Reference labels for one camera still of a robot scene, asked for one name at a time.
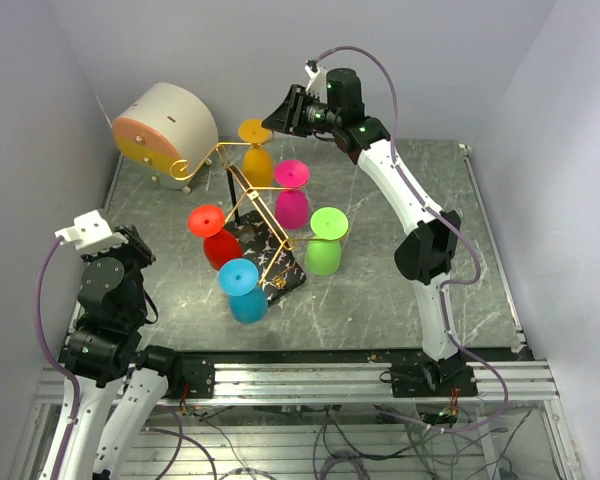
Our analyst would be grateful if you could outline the red plastic wine glass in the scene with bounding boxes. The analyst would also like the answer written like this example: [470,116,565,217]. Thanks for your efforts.
[188,204,243,271]

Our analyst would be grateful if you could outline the magenta plastic wine glass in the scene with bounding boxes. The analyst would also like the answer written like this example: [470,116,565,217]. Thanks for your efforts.
[274,159,310,230]

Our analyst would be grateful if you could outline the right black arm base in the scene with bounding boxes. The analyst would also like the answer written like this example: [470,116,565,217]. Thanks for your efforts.
[379,364,478,398]

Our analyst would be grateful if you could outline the aluminium rail frame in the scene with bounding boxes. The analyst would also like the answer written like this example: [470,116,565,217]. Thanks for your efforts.
[31,354,581,479]

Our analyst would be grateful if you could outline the gold wire wine glass rack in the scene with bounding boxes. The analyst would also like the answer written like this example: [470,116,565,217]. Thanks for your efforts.
[169,141,307,304]

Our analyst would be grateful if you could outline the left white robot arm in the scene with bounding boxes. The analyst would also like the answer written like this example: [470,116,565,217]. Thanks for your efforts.
[40,213,184,479]

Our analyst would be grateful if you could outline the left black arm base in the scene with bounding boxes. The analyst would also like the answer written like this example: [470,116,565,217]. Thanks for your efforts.
[166,352,216,400]

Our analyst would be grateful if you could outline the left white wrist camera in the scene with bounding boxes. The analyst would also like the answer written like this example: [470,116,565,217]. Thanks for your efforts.
[54,209,128,255]

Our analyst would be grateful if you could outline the orange plastic wine glass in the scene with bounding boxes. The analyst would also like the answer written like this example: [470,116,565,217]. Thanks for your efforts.
[238,118,274,187]

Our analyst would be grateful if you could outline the blue plastic wine glass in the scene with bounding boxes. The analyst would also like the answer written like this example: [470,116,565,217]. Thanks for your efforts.
[219,258,268,324]

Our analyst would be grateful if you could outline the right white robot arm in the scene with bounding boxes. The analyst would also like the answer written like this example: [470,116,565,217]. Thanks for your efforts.
[262,62,461,396]

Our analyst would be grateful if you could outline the green plastic wine glass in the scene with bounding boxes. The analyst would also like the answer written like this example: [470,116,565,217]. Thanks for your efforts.
[305,207,349,276]

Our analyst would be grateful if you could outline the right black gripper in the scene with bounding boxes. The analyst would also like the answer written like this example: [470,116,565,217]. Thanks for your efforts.
[261,86,340,140]

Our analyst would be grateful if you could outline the round beige drawer cabinet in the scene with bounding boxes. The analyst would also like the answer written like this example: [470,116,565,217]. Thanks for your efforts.
[112,82,219,194]

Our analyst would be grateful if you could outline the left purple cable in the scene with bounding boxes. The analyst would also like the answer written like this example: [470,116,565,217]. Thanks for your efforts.
[33,238,81,480]

